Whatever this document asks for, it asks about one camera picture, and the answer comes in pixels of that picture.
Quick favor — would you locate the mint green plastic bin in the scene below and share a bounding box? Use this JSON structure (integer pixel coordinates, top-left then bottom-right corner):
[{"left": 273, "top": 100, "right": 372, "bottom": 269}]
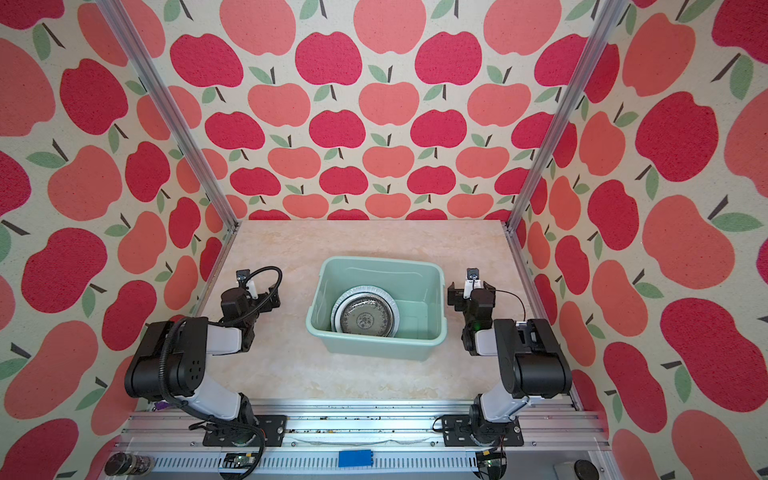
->
[{"left": 306, "top": 256, "right": 447, "bottom": 361}]

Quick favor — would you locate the white fluted plate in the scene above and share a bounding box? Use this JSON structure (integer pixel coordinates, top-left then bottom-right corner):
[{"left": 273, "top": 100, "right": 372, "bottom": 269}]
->
[{"left": 331, "top": 286, "right": 400, "bottom": 337}]

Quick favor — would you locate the amber translucent glass plate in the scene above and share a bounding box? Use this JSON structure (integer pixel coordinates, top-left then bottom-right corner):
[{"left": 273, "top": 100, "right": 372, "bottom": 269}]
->
[{"left": 338, "top": 296, "right": 395, "bottom": 337}]

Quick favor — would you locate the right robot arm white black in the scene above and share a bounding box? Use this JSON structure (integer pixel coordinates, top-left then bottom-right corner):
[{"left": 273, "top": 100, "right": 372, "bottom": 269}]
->
[{"left": 447, "top": 279, "right": 572, "bottom": 424}]

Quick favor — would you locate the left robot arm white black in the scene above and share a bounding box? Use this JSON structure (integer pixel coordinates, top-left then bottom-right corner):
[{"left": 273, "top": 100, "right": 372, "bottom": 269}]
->
[{"left": 124, "top": 281, "right": 280, "bottom": 425}]

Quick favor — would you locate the green circuit board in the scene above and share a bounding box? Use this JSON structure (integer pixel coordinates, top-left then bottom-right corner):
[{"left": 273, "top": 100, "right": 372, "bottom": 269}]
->
[{"left": 221, "top": 453, "right": 257, "bottom": 469}]

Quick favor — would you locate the black round object right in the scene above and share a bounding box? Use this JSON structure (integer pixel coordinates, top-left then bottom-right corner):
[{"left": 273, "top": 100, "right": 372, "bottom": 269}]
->
[{"left": 573, "top": 459, "right": 600, "bottom": 480}]

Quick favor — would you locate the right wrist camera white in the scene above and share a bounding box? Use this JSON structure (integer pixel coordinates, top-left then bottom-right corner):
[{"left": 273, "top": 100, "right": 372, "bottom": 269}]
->
[{"left": 463, "top": 268, "right": 483, "bottom": 299}]

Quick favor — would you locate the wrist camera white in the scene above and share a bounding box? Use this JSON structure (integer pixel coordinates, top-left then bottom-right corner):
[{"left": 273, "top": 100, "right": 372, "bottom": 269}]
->
[
  {"left": 236, "top": 269, "right": 258, "bottom": 299},
  {"left": 463, "top": 268, "right": 483, "bottom": 299}
]

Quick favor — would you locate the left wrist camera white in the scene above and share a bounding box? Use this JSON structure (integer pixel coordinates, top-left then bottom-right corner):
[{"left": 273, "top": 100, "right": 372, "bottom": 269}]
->
[{"left": 236, "top": 269, "right": 258, "bottom": 299}]

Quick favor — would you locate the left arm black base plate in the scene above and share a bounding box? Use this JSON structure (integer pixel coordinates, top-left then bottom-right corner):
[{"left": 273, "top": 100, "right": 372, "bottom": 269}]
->
[{"left": 202, "top": 415, "right": 288, "bottom": 448}]

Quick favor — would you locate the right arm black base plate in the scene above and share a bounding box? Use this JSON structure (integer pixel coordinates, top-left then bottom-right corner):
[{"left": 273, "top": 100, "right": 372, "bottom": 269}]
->
[{"left": 439, "top": 415, "right": 525, "bottom": 448}]

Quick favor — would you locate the blue block on rail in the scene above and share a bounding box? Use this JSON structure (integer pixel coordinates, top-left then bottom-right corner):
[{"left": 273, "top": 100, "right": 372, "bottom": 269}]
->
[{"left": 338, "top": 449, "right": 374, "bottom": 469}]

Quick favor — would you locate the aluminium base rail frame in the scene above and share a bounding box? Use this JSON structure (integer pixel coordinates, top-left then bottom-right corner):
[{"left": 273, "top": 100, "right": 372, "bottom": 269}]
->
[{"left": 105, "top": 397, "right": 620, "bottom": 479}]

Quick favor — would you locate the left aluminium frame post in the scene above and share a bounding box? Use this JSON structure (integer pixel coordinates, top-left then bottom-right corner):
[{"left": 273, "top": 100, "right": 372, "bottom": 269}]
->
[{"left": 96, "top": 0, "right": 240, "bottom": 234}]

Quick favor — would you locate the aluminium frame post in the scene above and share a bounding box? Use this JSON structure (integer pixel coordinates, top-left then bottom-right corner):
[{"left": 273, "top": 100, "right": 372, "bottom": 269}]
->
[
  {"left": 505, "top": 0, "right": 629, "bottom": 234},
  {"left": 96, "top": 0, "right": 240, "bottom": 234}
]

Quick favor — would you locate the right aluminium frame post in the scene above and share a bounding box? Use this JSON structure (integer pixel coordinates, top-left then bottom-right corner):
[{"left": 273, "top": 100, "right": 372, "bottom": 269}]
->
[{"left": 505, "top": 0, "right": 629, "bottom": 234}]

